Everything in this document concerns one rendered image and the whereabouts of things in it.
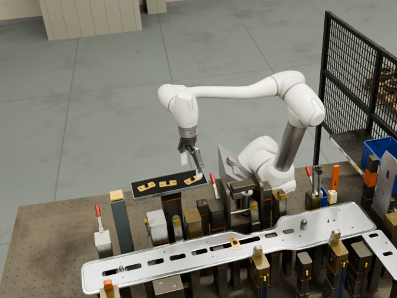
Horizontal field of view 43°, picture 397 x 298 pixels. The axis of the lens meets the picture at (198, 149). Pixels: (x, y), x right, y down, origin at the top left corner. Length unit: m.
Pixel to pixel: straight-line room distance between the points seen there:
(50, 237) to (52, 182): 1.66
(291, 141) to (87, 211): 1.31
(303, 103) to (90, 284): 1.25
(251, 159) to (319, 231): 0.70
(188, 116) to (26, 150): 3.17
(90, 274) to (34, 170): 2.65
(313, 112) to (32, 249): 1.70
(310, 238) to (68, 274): 1.26
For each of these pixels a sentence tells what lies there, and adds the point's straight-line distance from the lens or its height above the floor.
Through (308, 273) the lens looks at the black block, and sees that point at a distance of 2.37.
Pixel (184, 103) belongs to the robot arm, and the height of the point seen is 1.62.
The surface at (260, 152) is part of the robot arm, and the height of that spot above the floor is 1.01.
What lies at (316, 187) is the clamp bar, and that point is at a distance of 2.54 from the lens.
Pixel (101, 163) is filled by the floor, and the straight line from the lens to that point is 4.75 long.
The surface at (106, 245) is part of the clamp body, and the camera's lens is 2.38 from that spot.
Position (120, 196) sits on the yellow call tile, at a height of 1.16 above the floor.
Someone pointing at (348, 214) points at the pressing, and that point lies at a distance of 2.57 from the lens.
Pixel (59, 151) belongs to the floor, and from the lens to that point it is 5.05.
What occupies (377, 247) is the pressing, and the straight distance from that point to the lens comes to 2.43.
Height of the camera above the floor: 2.68
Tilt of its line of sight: 34 degrees down
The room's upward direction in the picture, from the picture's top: 4 degrees counter-clockwise
